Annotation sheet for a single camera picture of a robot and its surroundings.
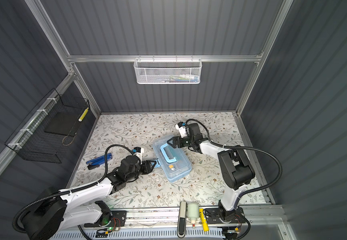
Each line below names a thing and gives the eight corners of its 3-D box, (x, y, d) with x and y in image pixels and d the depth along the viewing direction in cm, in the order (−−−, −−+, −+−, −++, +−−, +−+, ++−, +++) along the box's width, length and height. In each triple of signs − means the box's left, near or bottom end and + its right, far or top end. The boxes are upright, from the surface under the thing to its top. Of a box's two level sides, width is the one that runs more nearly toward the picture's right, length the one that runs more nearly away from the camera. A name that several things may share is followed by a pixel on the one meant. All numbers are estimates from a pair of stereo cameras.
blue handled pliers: (88, 170, 92) (87, 168, 90) (87, 163, 95) (86, 162, 93) (113, 160, 96) (112, 158, 95) (111, 154, 99) (110, 152, 98)
